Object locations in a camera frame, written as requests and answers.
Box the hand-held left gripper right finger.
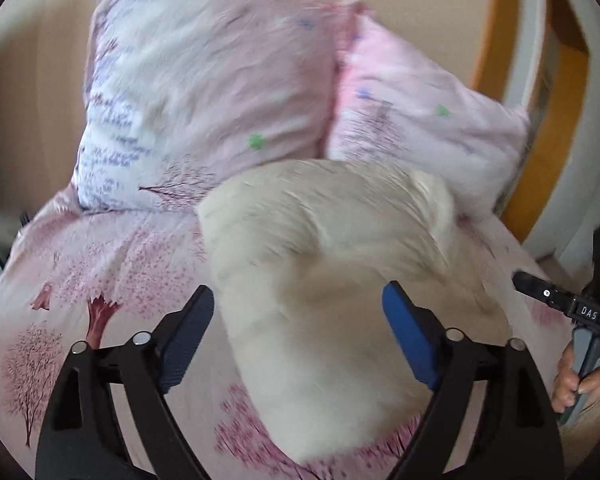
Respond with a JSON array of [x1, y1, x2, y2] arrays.
[[382, 280, 566, 480]]

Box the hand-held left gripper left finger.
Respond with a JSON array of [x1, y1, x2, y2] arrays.
[[35, 284, 216, 480]]

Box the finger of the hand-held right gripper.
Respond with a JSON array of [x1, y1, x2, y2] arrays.
[[512, 270, 574, 317]]

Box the beige quilted down jacket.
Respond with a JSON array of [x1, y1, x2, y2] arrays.
[[196, 158, 515, 465]]

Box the person's right hand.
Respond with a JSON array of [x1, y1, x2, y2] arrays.
[[550, 342, 600, 414]]

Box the pink tree-print bed sheet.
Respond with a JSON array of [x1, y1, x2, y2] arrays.
[[0, 184, 583, 480]]

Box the wooden wardrobe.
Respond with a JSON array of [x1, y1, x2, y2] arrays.
[[469, 0, 600, 266]]

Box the pink floral pillow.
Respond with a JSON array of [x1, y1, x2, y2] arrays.
[[324, 4, 534, 222], [71, 0, 342, 214]]

